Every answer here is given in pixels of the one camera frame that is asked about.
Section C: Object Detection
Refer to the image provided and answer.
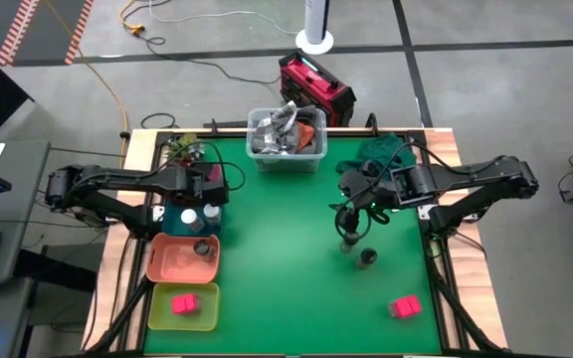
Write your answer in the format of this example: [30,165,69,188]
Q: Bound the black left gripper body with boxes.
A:
[169,163,231,206]

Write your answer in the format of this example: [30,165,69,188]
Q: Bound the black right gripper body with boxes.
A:
[338,161,400,210]

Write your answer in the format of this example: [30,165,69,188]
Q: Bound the green-label black-lid spice jar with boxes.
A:
[340,232,360,254]
[192,239,216,263]

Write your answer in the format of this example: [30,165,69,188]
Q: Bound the white-lid glass spice jar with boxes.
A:
[180,208,204,234]
[203,203,222,226]

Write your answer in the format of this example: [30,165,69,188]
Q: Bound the orange-label black-lid spice jar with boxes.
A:
[356,247,379,270]

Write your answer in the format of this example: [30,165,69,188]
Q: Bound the red-lid paprika tin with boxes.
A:
[389,294,423,319]
[170,292,201,316]

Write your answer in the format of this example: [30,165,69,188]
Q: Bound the dark green cloth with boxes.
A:
[335,133,417,180]

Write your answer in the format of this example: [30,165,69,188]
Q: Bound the small potted succulent plant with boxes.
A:
[166,132,206,163]

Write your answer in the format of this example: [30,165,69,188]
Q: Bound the blue plastic bin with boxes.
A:
[160,201,224,238]

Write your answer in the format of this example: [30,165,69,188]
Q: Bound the green table mat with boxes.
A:
[144,136,443,356]

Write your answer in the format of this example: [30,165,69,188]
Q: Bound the orange plastic bin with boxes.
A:
[145,232,222,284]

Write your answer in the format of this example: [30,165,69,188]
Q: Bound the orange cloth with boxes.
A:
[296,122,316,150]

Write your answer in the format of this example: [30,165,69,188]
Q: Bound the clear plastic storage box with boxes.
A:
[246,106,328,173]

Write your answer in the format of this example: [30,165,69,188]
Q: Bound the grey patterned cloth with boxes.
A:
[254,101,317,153]

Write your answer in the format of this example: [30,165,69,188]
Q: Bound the dark grey cloth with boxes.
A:
[293,104,320,128]

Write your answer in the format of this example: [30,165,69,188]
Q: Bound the red and black toolbox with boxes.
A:
[279,49,357,128]

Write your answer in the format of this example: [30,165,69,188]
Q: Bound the yellow-green plastic bin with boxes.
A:
[147,281,221,332]

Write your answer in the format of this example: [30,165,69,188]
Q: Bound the white fan base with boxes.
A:
[294,0,335,56]

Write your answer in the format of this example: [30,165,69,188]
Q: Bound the grey desk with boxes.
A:
[0,140,52,287]

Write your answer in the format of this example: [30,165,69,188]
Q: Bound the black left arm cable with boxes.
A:
[156,140,247,193]

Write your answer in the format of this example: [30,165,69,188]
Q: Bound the coiled black floor cable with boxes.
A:
[139,111,178,130]

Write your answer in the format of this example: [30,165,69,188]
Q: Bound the long black floor cable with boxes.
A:
[139,34,282,87]

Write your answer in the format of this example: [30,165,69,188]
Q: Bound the yellow extension cord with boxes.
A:
[42,0,147,153]

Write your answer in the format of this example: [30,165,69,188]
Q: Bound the white floor cable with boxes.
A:
[147,0,300,37]

